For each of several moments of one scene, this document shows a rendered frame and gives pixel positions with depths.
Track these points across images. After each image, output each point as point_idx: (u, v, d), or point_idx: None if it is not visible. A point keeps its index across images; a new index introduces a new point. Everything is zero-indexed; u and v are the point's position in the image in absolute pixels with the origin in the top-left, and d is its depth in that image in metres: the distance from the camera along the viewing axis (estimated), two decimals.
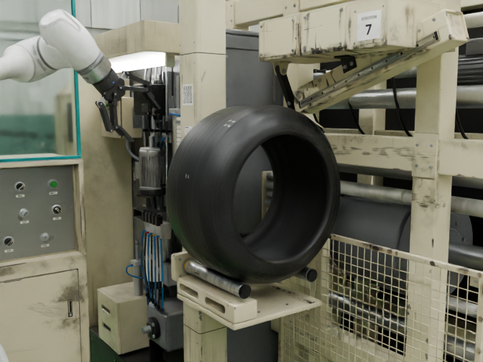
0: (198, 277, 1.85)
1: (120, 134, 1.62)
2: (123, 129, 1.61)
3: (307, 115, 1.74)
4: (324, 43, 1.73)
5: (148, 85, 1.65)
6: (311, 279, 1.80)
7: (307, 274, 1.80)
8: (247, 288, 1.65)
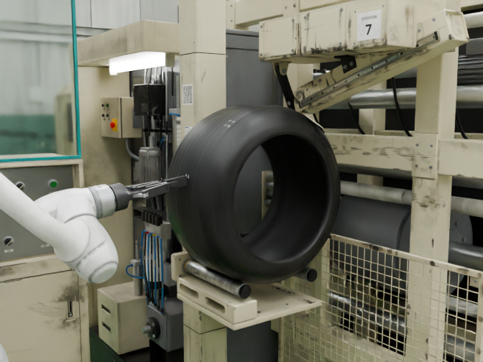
0: (198, 277, 1.85)
1: None
2: (169, 189, 1.57)
3: (307, 115, 1.74)
4: (324, 43, 1.73)
5: (166, 189, 1.54)
6: (311, 279, 1.80)
7: (307, 274, 1.80)
8: (247, 288, 1.65)
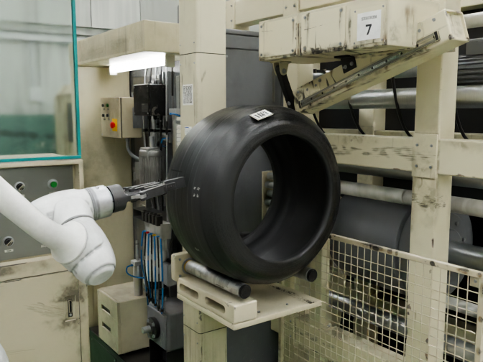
0: None
1: None
2: (167, 189, 1.57)
3: (251, 113, 1.61)
4: (324, 43, 1.73)
5: (164, 190, 1.53)
6: (315, 275, 1.81)
7: (312, 281, 1.82)
8: (243, 291, 1.64)
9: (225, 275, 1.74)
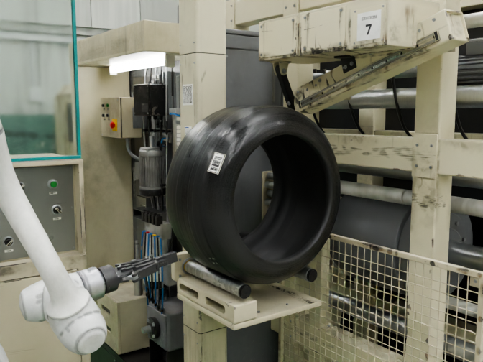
0: (199, 266, 1.85)
1: None
2: (159, 266, 1.58)
3: (208, 168, 1.54)
4: (324, 43, 1.73)
5: (156, 268, 1.54)
6: (311, 272, 1.80)
7: (315, 270, 1.82)
8: (246, 295, 1.65)
9: (219, 286, 1.73)
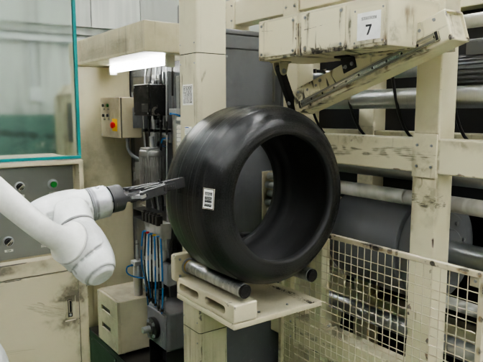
0: (195, 272, 1.84)
1: None
2: (167, 190, 1.57)
3: (202, 205, 1.54)
4: (324, 43, 1.73)
5: (164, 190, 1.53)
6: (310, 277, 1.80)
7: (309, 270, 1.80)
8: (249, 291, 1.65)
9: None
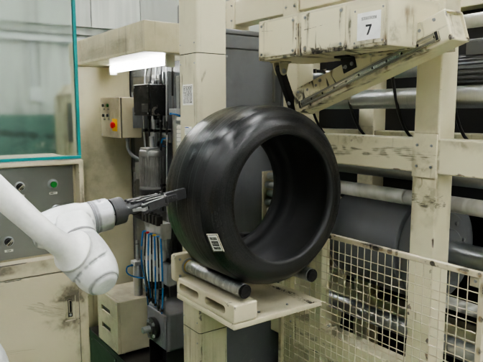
0: (196, 270, 1.84)
1: None
2: (169, 201, 1.58)
3: (212, 248, 1.58)
4: (324, 43, 1.73)
5: (165, 202, 1.54)
6: (310, 277, 1.80)
7: (310, 269, 1.80)
8: (249, 293, 1.65)
9: (223, 289, 1.74)
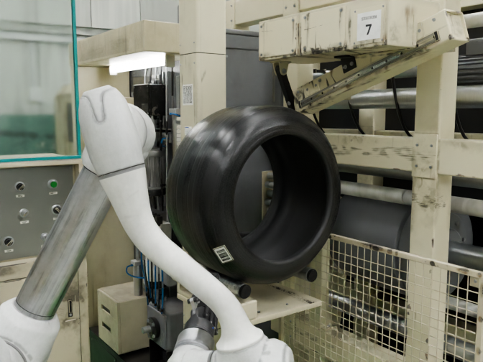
0: None
1: None
2: None
3: (221, 261, 1.60)
4: (324, 43, 1.73)
5: None
6: (315, 271, 1.81)
7: (315, 276, 1.82)
8: (243, 293, 1.64)
9: (222, 276, 1.73)
